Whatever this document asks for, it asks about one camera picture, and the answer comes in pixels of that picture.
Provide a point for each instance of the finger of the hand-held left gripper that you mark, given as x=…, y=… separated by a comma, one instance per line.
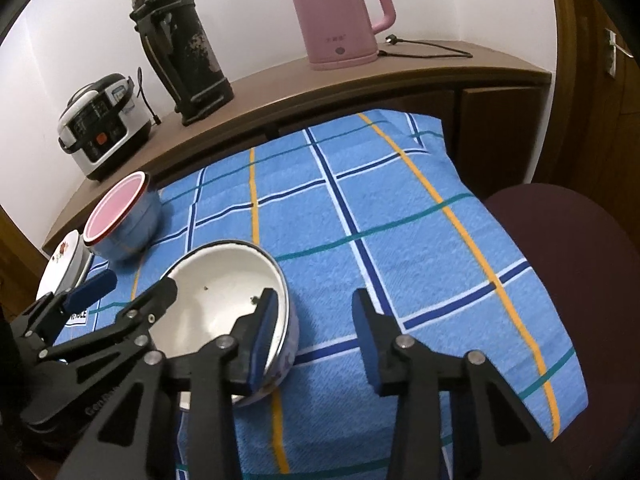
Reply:
x=145, y=310
x=92, y=287

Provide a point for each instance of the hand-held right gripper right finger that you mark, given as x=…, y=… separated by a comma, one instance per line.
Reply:
x=365, y=340

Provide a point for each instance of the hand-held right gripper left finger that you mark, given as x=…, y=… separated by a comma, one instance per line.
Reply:
x=265, y=340

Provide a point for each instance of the large red floral white plate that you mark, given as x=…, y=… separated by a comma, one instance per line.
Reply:
x=57, y=265

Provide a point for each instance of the white enamel bowl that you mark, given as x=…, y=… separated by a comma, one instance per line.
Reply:
x=220, y=285

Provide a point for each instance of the stainless steel bowl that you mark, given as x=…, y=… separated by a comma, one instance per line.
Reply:
x=137, y=230

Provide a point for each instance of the pink and red plastic bowl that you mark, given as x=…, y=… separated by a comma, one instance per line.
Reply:
x=112, y=210

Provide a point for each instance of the plain white plate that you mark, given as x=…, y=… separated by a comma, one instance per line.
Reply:
x=84, y=265

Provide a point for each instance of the blue checked cloth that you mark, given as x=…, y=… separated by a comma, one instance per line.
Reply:
x=400, y=210

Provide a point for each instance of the silver black rice cooker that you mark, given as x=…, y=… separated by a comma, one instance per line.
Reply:
x=100, y=125

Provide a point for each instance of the dark red chair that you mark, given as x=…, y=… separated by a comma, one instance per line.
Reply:
x=575, y=270

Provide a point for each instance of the black thermos flask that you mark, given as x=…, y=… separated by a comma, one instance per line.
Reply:
x=187, y=55

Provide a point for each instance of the wooden sideboard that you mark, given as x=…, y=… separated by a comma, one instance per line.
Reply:
x=350, y=85

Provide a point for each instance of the pink electric kettle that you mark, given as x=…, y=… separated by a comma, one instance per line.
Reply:
x=330, y=15

